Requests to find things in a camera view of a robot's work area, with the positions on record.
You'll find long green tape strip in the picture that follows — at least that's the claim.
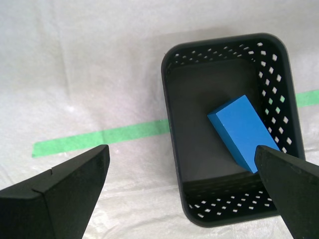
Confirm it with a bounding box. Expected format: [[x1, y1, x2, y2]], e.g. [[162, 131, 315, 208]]
[[31, 89, 319, 158]]

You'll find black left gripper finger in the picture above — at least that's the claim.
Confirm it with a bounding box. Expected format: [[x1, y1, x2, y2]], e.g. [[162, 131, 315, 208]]
[[254, 145, 319, 239], [0, 144, 110, 239]]

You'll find black perforated plastic basket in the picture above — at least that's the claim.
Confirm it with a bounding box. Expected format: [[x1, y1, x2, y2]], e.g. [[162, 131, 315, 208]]
[[160, 32, 307, 228]]

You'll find blue rectangular block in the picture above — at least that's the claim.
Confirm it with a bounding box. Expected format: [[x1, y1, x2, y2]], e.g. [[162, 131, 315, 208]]
[[206, 94, 281, 174]]

